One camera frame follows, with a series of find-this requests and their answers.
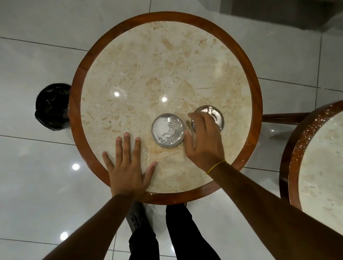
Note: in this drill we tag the person's left hand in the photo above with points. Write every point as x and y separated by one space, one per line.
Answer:
126 177

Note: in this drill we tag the person's right hand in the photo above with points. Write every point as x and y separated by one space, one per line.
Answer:
207 146

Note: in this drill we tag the person's left middle finger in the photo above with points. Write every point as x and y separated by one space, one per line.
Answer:
126 148

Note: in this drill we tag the person's right thumb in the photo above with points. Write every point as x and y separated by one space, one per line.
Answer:
189 144

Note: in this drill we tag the person's left little finger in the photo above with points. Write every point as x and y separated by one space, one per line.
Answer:
108 162

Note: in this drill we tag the person's left thumb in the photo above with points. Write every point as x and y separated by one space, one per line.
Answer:
150 173

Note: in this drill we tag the steel cup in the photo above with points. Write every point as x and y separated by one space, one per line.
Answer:
215 114

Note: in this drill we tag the person's left forearm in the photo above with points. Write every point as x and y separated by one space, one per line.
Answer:
88 240

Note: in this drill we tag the person's right forearm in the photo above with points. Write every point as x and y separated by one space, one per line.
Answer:
275 220

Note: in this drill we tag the steel bowl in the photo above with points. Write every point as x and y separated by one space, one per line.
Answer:
177 125

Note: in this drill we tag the white powder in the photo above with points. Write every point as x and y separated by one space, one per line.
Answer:
163 131

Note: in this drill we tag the grey shoe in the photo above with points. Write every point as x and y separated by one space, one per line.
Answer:
137 216

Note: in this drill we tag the person's right leg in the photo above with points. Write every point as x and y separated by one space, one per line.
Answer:
189 240

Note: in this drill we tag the person's leg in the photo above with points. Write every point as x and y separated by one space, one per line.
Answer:
144 252
189 240

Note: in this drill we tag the person's left leg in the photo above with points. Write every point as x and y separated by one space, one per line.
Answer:
144 252

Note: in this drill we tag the black waste bin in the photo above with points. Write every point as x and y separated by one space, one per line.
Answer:
52 106

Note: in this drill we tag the round marble table wooden rim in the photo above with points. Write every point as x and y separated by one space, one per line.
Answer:
161 62

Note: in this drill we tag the round marble table speckled rim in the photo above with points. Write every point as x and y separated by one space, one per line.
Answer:
327 159

